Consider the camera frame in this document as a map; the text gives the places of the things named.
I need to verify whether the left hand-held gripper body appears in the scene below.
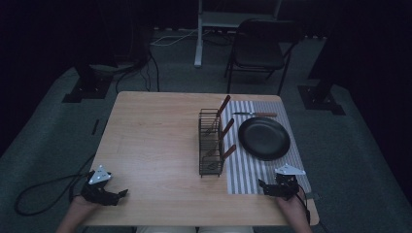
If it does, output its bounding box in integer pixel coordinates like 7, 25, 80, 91
80, 164, 120, 207

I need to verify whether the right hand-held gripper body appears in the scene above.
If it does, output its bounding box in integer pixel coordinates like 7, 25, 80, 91
267, 163, 307, 201

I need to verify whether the person's right hand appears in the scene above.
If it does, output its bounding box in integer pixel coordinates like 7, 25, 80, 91
275, 187, 308, 212

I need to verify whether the person's left hand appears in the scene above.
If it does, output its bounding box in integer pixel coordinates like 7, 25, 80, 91
69, 194, 102, 216

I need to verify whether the grey striped placemat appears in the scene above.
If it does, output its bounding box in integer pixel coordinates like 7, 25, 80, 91
221, 99, 313, 196

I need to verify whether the black round plate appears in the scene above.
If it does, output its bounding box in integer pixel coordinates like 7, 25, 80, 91
237, 116, 292, 162

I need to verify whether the black stand base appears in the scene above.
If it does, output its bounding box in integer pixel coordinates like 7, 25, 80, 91
296, 84, 347, 117
61, 63, 115, 105

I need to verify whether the black folding chair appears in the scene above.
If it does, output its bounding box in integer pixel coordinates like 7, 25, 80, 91
223, 17, 304, 97

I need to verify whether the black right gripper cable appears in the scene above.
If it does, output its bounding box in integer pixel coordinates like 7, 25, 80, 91
295, 183, 313, 225

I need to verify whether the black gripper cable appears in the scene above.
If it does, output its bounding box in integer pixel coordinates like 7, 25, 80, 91
295, 183, 313, 225
14, 153, 97, 217

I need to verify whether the short wooden-handled utensil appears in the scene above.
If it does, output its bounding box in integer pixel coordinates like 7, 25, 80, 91
207, 144, 238, 171

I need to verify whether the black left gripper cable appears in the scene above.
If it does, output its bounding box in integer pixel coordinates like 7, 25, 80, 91
14, 153, 97, 217

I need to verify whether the black wire cutlery rack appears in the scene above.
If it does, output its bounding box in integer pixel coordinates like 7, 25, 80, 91
197, 108, 225, 179

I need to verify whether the wooden-handled spoon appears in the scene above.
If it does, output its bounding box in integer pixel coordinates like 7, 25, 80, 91
206, 117, 235, 157

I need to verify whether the wooden-handled knife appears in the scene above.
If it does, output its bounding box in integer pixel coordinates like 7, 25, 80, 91
231, 111, 279, 118

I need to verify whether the wooden-handled fork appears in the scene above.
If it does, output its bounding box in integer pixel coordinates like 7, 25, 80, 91
204, 94, 232, 137

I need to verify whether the white floor cable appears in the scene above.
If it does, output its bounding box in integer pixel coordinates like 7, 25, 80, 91
150, 28, 212, 48

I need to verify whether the white metal desk frame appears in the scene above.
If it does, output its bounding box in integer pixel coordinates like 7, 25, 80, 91
192, 0, 284, 68

